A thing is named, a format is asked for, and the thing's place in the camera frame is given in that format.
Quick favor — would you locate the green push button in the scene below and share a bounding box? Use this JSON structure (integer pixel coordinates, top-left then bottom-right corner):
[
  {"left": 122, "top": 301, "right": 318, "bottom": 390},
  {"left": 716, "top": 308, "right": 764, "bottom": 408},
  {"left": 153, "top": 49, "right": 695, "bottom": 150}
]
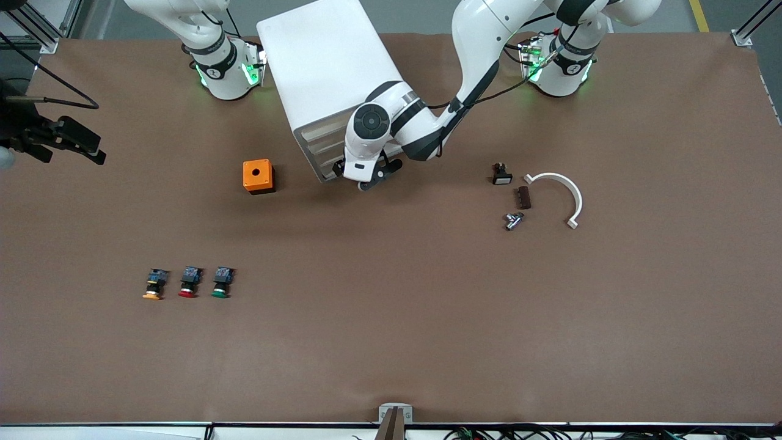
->
[{"left": 211, "top": 266, "right": 236, "bottom": 299}]

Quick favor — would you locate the orange button box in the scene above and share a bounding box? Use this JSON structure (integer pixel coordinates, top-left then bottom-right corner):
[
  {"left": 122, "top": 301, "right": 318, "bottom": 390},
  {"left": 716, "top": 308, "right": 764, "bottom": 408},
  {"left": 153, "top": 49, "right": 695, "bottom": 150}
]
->
[{"left": 243, "top": 159, "right": 276, "bottom": 196}]

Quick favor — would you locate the white drawer cabinet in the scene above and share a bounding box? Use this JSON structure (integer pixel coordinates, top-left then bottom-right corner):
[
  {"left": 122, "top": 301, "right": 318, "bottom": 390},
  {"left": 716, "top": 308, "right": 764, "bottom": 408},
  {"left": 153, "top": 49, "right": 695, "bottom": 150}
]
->
[{"left": 256, "top": 0, "right": 412, "bottom": 184}]

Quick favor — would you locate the yellow push button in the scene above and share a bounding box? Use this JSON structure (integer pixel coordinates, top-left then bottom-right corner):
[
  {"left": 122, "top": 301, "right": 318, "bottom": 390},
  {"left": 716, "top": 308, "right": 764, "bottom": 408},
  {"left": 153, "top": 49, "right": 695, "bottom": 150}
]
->
[{"left": 142, "top": 268, "right": 170, "bottom": 301}]

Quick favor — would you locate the red push button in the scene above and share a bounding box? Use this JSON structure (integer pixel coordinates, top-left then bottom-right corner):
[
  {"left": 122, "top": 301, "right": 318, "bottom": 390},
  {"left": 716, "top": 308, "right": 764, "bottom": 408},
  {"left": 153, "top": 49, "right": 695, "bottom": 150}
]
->
[{"left": 178, "top": 266, "right": 205, "bottom": 299}]

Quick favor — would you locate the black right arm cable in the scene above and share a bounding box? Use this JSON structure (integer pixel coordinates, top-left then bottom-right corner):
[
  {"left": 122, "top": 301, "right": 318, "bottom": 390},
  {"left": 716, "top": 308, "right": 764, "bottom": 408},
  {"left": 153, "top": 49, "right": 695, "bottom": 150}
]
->
[{"left": 0, "top": 31, "right": 100, "bottom": 111}]

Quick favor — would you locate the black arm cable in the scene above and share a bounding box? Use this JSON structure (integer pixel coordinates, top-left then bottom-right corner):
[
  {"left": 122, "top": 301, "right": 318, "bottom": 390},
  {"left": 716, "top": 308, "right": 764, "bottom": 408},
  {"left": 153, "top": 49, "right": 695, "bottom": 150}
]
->
[
  {"left": 428, "top": 24, "right": 578, "bottom": 111},
  {"left": 0, "top": 31, "right": 100, "bottom": 111}
]

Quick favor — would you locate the aluminium frame post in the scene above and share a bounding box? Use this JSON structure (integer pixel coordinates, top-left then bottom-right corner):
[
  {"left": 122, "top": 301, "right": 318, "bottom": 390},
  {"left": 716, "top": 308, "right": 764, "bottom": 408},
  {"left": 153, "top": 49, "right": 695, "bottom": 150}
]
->
[
  {"left": 0, "top": 0, "right": 83, "bottom": 54},
  {"left": 731, "top": 0, "right": 782, "bottom": 48}
]

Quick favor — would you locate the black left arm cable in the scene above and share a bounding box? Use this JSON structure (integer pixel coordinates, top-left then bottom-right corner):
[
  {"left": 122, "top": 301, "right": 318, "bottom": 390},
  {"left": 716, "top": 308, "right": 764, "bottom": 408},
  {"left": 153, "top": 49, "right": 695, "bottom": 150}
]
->
[{"left": 428, "top": 24, "right": 578, "bottom": 111}]

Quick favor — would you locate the white curved bracket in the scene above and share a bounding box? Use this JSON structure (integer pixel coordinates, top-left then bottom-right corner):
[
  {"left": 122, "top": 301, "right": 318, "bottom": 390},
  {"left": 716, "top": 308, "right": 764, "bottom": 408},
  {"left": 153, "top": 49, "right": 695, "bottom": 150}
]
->
[{"left": 524, "top": 172, "right": 583, "bottom": 230}]

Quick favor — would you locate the black left base cable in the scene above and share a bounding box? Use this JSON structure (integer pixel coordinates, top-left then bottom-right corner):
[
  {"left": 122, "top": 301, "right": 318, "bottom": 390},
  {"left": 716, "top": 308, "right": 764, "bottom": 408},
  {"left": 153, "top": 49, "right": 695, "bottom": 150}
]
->
[{"left": 502, "top": 34, "right": 529, "bottom": 65}]

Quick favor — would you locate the grey metal mount bracket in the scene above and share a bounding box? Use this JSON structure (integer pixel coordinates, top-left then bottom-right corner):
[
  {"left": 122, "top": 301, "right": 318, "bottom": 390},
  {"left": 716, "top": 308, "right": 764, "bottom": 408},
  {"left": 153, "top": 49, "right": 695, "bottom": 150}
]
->
[{"left": 378, "top": 403, "right": 414, "bottom": 424}]

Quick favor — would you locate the brown camera post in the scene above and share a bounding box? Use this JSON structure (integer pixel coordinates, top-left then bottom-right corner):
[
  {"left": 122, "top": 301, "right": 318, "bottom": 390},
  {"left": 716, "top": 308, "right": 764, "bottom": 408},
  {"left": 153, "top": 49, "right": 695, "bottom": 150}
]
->
[{"left": 375, "top": 408, "right": 406, "bottom": 440}]

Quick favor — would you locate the black cable bundle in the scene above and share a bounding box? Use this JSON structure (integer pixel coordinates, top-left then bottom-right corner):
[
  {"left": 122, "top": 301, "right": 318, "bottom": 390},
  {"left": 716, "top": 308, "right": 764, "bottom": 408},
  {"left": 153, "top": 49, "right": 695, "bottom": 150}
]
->
[{"left": 351, "top": 425, "right": 782, "bottom": 440}]

